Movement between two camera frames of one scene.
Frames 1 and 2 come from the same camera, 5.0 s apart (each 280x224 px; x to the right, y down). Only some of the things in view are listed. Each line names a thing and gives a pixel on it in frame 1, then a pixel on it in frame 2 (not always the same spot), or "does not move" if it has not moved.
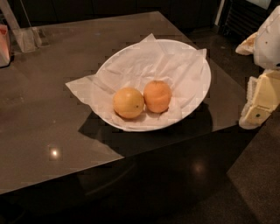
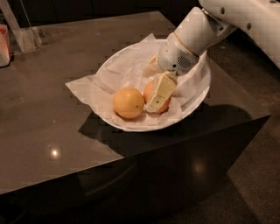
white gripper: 268,46 → 174,56
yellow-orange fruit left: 128,102 does not move
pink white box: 4,48 does not move
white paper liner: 181,67 does not move
